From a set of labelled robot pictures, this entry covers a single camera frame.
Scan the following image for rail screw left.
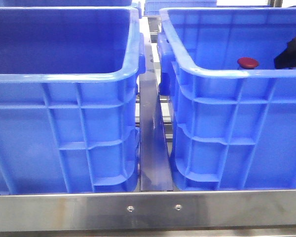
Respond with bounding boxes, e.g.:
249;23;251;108
127;205;135;212

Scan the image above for rail screw right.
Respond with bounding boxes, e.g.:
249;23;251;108
175;204;183;211

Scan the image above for blue background crate centre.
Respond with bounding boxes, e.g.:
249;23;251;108
144;0;217;16

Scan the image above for rail screw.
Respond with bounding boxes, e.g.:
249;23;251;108
127;205;135;212
175;204;183;211

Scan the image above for steel rack front rail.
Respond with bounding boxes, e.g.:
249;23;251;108
0;190;296;232

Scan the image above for blue source bin with buttons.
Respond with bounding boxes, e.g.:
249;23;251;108
0;7;146;195

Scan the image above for blue empty target bin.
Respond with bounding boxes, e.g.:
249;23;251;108
158;7;296;191

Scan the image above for steel rack divider bar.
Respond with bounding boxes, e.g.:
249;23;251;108
140;71;174;192

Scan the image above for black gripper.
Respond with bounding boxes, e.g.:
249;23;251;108
274;37;296;69

